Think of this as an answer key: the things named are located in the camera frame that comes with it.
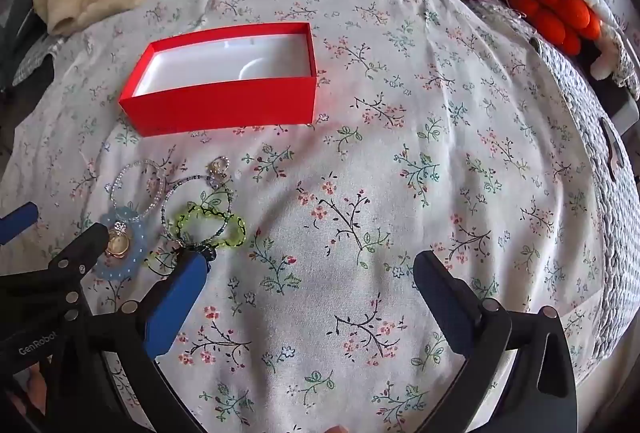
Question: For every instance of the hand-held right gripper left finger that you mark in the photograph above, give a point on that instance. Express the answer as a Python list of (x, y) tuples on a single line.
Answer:
[(175, 303)]

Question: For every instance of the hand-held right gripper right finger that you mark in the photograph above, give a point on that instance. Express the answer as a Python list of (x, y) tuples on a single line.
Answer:
[(445, 298)]

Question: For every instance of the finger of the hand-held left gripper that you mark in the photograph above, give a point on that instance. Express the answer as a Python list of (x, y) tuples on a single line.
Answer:
[(95, 238), (19, 222)]

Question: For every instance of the gold crystal earring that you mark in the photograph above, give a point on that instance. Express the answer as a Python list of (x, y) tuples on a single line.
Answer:
[(219, 167)]

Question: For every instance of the red cardboard box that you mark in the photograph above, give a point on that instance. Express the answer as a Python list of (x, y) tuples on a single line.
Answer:
[(220, 108)]

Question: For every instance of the person's left hand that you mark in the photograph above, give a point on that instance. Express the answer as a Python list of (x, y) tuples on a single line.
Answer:
[(32, 390)]

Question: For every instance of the floral bedsheet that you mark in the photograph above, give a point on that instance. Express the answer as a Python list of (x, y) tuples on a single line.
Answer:
[(360, 163)]

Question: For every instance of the grey checked cloth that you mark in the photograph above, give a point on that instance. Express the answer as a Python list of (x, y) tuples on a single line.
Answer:
[(35, 63)]

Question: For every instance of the dark green cloth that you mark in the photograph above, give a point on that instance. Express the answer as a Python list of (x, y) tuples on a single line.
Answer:
[(17, 28)]

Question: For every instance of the grey quilted blanket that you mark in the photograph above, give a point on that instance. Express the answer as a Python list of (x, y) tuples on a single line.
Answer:
[(600, 123)]

